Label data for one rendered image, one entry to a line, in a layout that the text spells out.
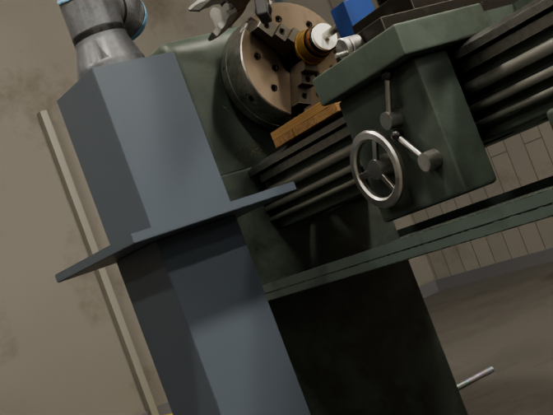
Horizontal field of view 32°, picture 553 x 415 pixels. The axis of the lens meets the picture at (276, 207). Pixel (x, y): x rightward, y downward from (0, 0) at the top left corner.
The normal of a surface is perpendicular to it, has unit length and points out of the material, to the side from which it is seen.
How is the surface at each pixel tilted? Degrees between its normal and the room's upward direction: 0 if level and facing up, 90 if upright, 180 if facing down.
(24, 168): 90
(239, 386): 90
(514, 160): 90
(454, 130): 90
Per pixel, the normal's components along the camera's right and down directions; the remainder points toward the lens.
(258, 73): 0.46, -0.21
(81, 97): -0.77, 0.26
